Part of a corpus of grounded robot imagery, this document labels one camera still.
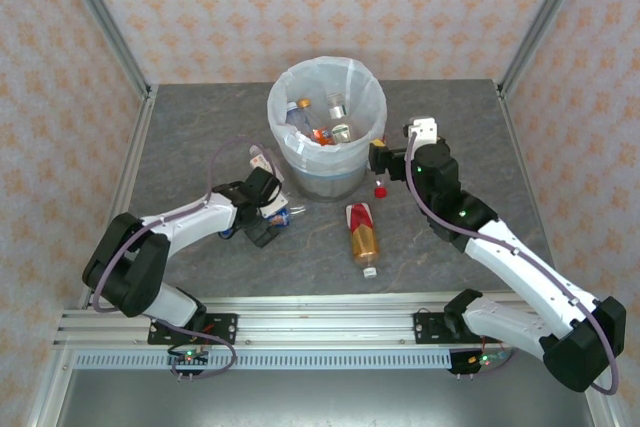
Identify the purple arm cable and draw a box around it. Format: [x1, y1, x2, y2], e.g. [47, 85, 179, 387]
[405, 131, 624, 396]
[89, 137, 271, 382]

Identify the clear bottle blue label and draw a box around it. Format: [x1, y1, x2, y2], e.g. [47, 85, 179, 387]
[219, 196, 311, 241]

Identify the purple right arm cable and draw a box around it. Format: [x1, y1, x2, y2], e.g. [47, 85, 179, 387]
[405, 131, 624, 396]

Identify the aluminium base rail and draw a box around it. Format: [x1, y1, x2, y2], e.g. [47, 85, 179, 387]
[52, 292, 569, 351]

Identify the clear bottle green label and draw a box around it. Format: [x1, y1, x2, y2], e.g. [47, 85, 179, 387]
[325, 91, 357, 145]

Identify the aluminium lower frame bar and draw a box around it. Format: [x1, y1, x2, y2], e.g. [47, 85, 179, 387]
[584, 386, 627, 427]
[25, 349, 77, 427]

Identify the white lined trash bin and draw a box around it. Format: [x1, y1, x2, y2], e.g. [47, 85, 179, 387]
[266, 54, 390, 179]

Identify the black controller board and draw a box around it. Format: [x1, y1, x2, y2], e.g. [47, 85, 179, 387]
[446, 345, 515, 378]
[167, 345, 212, 379]

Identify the aluminium frame post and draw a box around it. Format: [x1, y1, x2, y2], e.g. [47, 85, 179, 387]
[52, 0, 154, 99]
[497, 0, 599, 98]

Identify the amber tea bottle red label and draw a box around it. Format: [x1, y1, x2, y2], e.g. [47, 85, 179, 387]
[343, 201, 382, 281]

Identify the white slotted cable duct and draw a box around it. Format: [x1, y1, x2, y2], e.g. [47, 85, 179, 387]
[74, 350, 501, 371]

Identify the aluminium table side rail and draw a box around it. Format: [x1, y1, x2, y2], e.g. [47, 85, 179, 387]
[494, 80, 556, 268]
[79, 84, 160, 311]

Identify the clear plastic bin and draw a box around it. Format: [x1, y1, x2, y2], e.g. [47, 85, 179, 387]
[284, 146, 374, 204]

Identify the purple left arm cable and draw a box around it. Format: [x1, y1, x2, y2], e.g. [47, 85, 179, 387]
[89, 137, 271, 382]

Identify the clear bottle orange label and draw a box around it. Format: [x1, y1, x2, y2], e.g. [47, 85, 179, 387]
[284, 98, 336, 147]

